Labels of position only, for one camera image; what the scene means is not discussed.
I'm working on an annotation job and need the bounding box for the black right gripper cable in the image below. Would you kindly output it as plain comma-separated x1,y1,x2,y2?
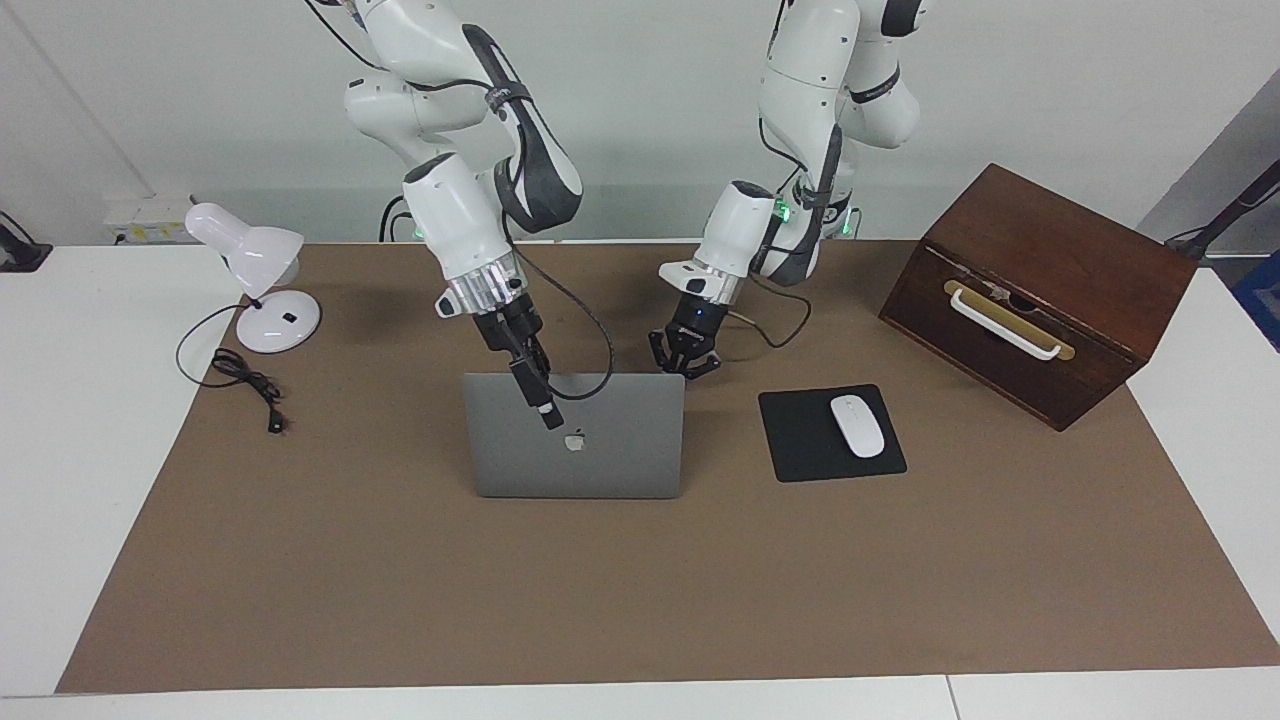
305,0,616,401

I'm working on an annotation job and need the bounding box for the grey aluminium laptop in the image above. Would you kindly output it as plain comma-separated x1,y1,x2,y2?
463,372,687,501

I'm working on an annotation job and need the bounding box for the blue object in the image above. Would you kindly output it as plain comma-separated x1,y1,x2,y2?
1232,250,1280,353

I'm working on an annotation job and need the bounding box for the brown table mat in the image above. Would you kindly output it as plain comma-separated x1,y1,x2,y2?
55,240,1280,695

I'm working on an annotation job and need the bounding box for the black lamp power cable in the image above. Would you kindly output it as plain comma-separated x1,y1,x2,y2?
176,303,288,436

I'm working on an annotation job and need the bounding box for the white computer mouse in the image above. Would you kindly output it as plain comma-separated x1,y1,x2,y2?
830,395,887,460

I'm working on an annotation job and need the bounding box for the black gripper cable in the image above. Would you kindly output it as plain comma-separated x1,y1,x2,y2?
725,120,813,351
305,0,616,401

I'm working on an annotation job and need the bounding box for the black clamp mount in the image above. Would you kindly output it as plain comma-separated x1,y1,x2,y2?
0,210,53,273

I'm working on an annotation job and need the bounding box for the white desk lamp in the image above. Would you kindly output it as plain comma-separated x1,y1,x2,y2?
184,202,323,355

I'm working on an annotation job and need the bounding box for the white wall power strip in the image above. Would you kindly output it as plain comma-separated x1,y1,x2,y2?
105,193,193,246

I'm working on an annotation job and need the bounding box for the white box handle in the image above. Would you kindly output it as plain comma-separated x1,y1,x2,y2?
948,288,1063,361

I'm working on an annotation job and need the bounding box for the dark brown wooden box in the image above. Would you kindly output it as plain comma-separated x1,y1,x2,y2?
878,163,1199,433

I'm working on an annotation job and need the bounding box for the brass handle plate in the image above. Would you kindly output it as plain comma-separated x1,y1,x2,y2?
942,279,1077,362

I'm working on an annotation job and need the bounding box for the black stand pole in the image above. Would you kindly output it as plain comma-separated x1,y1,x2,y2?
1165,158,1280,263

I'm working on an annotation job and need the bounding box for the black mouse pad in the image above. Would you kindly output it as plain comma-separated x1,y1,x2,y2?
757,383,909,484

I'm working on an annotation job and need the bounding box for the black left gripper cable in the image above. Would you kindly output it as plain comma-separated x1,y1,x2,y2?
725,120,813,351

